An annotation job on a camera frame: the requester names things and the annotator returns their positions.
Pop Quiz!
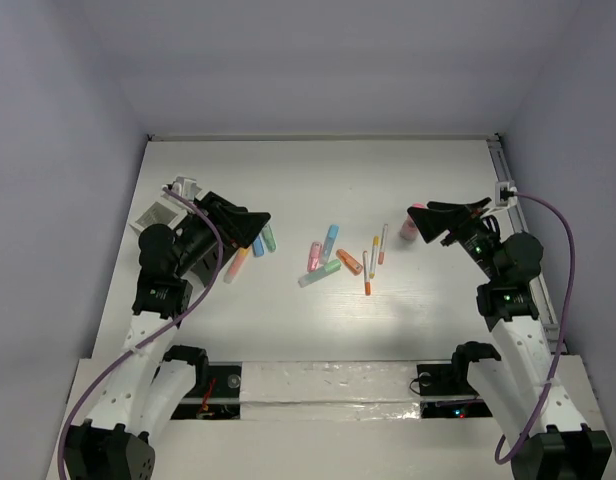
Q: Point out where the white slotted organizer box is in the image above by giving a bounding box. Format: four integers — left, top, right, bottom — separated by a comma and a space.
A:
128, 189, 191, 236

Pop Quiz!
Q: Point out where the black slotted organizer box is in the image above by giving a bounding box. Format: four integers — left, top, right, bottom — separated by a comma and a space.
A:
189, 241, 219, 286

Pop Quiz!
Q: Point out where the pink highlighter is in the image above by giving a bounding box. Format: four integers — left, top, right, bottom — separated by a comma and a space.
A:
307, 241, 322, 272

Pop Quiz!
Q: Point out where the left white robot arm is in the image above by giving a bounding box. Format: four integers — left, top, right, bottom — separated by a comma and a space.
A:
57, 181, 271, 479

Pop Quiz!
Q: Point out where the yellow orange highlighter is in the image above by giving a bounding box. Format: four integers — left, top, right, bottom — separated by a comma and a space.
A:
224, 247, 251, 284

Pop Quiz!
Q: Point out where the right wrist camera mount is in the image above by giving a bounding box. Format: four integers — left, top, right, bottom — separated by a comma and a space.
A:
494, 181, 518, 209

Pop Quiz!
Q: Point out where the blue highlighter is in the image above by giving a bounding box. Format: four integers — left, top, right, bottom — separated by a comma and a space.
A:
319, 224, 339, 265
252, 235, 265, 257

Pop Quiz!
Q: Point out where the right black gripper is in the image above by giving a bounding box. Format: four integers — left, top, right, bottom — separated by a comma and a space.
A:
409, 197, 503, 282

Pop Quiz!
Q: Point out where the aluminium side rail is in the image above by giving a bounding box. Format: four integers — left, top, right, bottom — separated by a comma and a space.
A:
487, 132, 567, 354

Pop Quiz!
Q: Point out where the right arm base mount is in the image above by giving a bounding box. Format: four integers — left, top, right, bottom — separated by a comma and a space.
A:
409, 363, 492, 419

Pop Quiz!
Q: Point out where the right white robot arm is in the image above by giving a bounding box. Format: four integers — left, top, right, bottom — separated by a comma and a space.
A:
408, 198, 612, 479

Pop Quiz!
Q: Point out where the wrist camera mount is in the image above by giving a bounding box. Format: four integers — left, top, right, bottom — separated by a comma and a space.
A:
494, 181, 518, 209
160, 176, 203, 201

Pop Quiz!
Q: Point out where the peach tipped white marker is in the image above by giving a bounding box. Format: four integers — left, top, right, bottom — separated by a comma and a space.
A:
378, 223, 389, 265

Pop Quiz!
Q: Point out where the yellow tipped white marker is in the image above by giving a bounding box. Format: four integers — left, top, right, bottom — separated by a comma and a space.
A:
369, 236, 380, 279

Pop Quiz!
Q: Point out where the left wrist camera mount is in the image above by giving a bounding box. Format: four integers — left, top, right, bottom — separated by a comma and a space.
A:
160, 176, 203, 201

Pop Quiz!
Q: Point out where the green highlighter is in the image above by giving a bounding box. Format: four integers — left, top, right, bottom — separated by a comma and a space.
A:
298, 259, 341, 288
261, 224, 277, 253

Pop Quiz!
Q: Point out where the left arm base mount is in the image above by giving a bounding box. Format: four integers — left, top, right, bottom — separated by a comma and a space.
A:
151, 361, 242, 420

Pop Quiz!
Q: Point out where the orange tipped white marker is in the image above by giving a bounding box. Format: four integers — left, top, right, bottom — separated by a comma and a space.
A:
362, 250, 372, 296

